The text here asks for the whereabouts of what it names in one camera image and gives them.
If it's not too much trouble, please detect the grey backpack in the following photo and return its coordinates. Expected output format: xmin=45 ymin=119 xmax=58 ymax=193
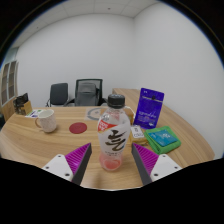
xmin=74 ymin=81 xmax=100 ymax=107

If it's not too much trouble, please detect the white ceramic mug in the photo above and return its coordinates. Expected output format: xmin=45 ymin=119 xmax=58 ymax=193
xmin=34 ymin=108 xmax=58 ymax=134

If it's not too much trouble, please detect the purple retail package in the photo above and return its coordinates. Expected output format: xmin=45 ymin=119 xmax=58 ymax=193
xmin=133 ymin=87 xmax=166 ymax=130

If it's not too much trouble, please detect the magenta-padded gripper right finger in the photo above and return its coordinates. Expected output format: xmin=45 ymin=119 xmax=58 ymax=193
xmin=131 ymin=142 xmax=184 ymax=186

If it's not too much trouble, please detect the flat round red coaster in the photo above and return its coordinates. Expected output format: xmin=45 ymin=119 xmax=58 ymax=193
xmin=68 ymin=121 xmax=88 ymax=135

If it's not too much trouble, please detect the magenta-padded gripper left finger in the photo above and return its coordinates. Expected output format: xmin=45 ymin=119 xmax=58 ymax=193
xmin=41 ymin=142 xmax=92 ymax=186

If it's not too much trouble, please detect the small yellow box white label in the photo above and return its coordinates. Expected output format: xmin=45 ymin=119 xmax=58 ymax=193
xmin=130 ymin=124 xmax=150 ymax=146

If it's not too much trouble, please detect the black mesh office chair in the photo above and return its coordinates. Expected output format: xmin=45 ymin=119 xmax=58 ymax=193
xmin=63 ymin=78 xmax=108 ymax=108

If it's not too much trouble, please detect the wooden glass-door cabinet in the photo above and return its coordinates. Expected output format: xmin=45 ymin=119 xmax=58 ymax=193
xmin=0 ymin=59 xmax=19 ymax=121

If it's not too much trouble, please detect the brown box with tan side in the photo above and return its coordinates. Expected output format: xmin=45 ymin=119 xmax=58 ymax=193
xmin=13 ymin=99 xmax=33 ymax=116

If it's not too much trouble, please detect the orange wooden tissue box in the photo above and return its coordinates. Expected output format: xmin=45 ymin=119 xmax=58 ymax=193
xmin=125 ymin=107 xmax=137 ymax=126

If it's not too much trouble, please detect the clear drink bottle black cap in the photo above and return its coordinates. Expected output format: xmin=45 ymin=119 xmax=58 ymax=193
xmin=96 ymin=93 xmax=132 ymax=172

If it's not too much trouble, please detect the black visitor chair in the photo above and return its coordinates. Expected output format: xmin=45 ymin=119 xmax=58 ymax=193
xmin=45 ymin=82 xmax=70 ymax=108

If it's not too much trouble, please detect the brown box with light trim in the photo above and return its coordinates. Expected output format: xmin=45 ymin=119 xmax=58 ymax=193
xmin=13 ymin=92 xmax=30 ymax=108

